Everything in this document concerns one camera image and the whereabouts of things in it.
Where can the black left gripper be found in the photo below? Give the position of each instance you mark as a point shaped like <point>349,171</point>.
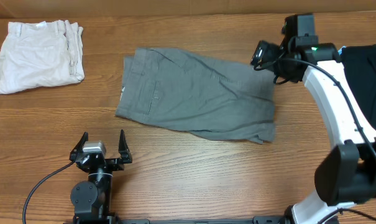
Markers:
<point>116,163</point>

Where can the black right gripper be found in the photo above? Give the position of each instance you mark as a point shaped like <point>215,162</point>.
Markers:
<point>270,50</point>

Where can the grey shorts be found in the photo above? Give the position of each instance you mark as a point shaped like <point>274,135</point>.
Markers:
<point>210,98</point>

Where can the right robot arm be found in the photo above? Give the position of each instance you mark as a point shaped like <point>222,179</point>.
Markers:
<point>347,176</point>

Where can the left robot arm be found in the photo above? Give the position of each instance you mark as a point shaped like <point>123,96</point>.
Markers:
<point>92,198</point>

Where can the light blue cloth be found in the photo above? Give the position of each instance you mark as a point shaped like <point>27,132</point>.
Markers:
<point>341,49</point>

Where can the black garment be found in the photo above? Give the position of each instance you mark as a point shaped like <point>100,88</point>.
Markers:
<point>360,70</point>

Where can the folded white shorts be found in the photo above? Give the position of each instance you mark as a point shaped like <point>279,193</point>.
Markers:
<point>44,54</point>

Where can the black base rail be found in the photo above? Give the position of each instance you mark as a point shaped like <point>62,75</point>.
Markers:
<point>200,221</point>

